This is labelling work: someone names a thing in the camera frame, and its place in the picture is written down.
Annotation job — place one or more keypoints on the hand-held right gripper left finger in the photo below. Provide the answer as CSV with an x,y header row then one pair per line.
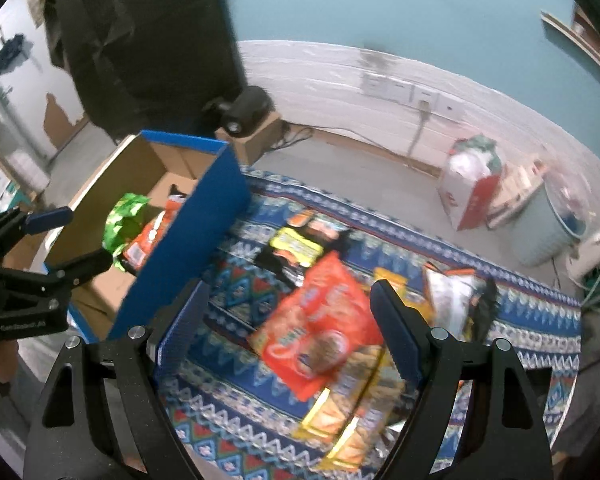
x,y
185,325

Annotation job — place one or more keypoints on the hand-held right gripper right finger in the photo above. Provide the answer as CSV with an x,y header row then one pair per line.
x,y
400,330

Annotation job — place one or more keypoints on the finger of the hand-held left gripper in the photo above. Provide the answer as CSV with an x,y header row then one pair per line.
x,y
80,265
50,220

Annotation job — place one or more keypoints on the yellow cracker packet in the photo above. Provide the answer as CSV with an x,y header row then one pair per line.
x,y
397,285
352,445
342,395

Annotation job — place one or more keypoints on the silver snack bag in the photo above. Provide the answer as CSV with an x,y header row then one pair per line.
x,y
452,295

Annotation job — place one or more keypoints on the large orange snack bag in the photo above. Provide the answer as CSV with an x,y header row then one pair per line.
x,y
320,320

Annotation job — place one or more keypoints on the blue cardboard box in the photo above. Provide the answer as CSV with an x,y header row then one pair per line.
x,y
190,240

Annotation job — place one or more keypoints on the dark orange snack packet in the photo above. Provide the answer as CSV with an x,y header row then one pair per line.
x,y
317,225

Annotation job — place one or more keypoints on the yellow and black snack packet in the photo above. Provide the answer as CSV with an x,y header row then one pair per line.
x,y
294,245

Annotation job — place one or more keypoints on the green snack bag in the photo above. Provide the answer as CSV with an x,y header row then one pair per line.
x,y
125,220

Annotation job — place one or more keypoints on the wooden shelf rack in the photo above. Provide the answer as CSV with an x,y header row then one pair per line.
x,y
0,175

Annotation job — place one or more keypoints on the small orange snack bag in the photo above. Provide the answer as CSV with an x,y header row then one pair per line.
x,y
147,242

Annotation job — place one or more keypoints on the blue patterned blanket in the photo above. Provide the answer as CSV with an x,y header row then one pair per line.
x,y
240,410

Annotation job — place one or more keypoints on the red and white bag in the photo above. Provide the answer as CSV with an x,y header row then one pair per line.
x,y
467,185

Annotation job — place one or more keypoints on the light blue bin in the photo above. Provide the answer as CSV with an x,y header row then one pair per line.
x,y
540,230

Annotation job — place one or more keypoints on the wooden tray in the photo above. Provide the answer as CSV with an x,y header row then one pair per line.
x,y
517,190

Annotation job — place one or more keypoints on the small brown cardboard box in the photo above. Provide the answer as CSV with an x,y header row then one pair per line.
x,y
260,140

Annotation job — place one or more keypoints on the white appliance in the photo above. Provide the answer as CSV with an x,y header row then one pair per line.
x,y
592,252

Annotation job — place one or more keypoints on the black hanging cloth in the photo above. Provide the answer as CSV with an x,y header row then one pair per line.
x,y
150,35

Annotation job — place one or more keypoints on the black round device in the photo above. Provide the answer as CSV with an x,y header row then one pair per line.
x,y
247,107

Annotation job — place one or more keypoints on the dark blue wall ornament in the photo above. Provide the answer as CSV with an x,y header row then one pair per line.
x,y
10,52

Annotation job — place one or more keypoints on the white wall outlet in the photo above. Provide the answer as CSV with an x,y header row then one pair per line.
x,y
450,109
376,84
401,92
426,97

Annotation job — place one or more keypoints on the wall shelf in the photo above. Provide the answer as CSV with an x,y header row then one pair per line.
x,y
575,40

